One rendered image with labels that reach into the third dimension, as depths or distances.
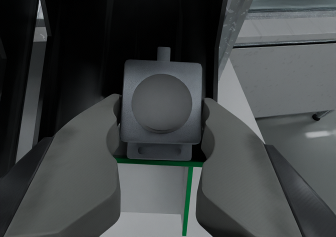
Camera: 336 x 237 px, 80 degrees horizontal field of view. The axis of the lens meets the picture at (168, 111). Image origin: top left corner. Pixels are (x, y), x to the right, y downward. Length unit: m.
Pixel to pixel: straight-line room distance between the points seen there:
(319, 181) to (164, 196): 1.52
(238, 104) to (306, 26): 0.55
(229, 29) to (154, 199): 0.26
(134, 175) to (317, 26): 0.98
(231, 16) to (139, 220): 0.42
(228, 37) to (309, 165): 1.60
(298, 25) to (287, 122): 0.97
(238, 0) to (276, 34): 0.76
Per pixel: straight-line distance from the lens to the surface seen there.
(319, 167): 1.82
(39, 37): 0.23
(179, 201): 0.35
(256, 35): 0.91
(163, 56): 0.16
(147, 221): 0.49
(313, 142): 1.90
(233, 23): 0.23
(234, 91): 0.67
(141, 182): 0.33
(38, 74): 0.30
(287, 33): 0.99
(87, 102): 0.18
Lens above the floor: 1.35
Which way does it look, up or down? 58 degrees down
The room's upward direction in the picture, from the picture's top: 7 degrees clockwise
